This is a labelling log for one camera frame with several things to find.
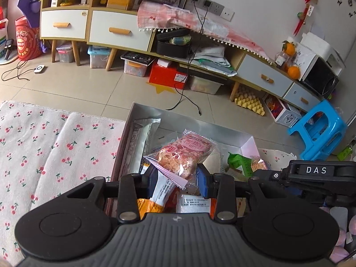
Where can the pink wafer packet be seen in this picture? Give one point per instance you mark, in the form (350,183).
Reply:
(180,155)

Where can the blue lidded clear bin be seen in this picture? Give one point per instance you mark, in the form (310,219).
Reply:
(98,58)

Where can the red cardboard box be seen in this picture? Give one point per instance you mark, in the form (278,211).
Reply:
(164,75)

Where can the clear bin pink contents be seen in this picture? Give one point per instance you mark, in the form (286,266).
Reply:
(65,54)

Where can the white microwave oven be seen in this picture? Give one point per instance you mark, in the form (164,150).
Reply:
(319,75)

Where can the yellow cardboard box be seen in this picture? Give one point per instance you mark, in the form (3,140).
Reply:
(119,2)

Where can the pink fringed cherry cloth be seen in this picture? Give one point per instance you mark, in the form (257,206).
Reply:
(172,16)

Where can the clear packet of wafers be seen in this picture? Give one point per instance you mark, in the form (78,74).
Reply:
(260,164)

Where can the orange packet with white label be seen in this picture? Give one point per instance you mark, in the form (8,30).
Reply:
(164,189)

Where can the white charger puck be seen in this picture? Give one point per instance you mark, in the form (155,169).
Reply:
(40,69)

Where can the cherry print tablecloth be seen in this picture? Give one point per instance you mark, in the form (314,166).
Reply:
(55,144)

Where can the pile of papers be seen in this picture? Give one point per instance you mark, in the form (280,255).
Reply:
(214,61)

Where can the white cabinet drawer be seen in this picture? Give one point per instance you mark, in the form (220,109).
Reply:
(50,19)
(100,25)

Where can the grey blue stand drawer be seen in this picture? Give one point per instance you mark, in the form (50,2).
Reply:
(250,69)
(294,94)

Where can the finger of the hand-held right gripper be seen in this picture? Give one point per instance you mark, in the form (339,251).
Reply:
(274,176)

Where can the yellow egg tray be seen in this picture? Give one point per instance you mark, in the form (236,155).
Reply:
(250,104)

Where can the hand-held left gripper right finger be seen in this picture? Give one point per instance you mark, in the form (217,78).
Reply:
(202,182)

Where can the green plastic toy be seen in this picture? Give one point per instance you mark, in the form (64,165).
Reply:
(345,152)

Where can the black handheld device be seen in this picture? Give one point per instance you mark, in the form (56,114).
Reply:
(9,48)

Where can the wall socket strip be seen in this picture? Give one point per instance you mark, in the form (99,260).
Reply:
(219,8)

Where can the long silver snack packet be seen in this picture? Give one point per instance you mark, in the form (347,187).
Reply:
(139,144)

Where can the clear bin black lid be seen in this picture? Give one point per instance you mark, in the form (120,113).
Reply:
(136,66)

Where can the orange fruit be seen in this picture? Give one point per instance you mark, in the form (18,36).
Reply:
(294,72)
(289,48)

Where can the red hanging ornament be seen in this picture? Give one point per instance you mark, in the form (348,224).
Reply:
(307,8)

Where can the green snack packet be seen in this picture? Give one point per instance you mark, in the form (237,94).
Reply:
(239,164)

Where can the printed cardboard box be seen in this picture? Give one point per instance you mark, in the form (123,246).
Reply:
(283,114)

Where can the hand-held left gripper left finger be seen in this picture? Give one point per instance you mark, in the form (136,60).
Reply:
(150,185)

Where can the pink cardboard box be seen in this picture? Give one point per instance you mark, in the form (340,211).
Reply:
(194,125)

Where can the low wooden tv stand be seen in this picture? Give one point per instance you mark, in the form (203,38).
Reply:
(236,58)

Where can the red printed bag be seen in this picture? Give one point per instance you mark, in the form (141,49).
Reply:
(26,41)

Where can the pink fuzzy cloth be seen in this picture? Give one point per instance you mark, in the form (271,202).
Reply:
(338,228)

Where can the blue plastic stool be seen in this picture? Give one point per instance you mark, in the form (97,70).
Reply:
(319,133)

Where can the black case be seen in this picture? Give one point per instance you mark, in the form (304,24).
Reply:
(169,47)

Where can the purple hat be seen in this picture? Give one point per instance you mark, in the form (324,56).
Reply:
(27,2)

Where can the large clear storage bin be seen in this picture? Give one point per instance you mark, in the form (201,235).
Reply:
(205,84)

